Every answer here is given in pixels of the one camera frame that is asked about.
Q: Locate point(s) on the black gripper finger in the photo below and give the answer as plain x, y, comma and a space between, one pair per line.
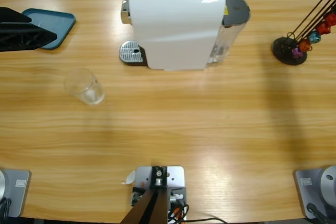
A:
26, 37
11, 15

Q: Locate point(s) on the clear glass cup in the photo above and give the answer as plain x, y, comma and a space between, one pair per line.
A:
85, 87

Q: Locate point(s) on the white capsule coffee machine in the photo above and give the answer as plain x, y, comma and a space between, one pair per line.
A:
173, 32

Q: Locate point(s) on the purple coffee capsule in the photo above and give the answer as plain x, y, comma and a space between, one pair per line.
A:
296, 52

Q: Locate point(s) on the orange coffee capsule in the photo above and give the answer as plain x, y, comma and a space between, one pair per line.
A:
305, 45

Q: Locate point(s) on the blue coffee capsule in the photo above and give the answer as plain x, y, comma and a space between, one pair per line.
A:
314, 37

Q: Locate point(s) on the red coffee capsule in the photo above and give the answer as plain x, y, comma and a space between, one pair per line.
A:
331, 19
323, 27

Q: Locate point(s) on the teal plastic tray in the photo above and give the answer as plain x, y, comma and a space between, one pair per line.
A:
61, 22

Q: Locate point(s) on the metal grate drip tray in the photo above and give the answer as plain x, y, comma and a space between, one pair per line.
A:
130, 51

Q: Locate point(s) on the white paper tag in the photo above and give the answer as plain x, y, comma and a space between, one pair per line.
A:
130, 178

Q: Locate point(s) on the clear water tank dark lid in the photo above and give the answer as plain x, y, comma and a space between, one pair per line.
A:
236, 9

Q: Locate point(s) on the black capsule holder with rods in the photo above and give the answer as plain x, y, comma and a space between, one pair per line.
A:
282, 51

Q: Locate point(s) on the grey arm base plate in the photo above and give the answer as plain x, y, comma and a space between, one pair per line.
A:
315, 190
18, 192

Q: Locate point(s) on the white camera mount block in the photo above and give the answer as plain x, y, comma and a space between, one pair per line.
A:
174, 176

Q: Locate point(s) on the dark camera post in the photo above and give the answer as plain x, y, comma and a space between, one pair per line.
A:
149, 203

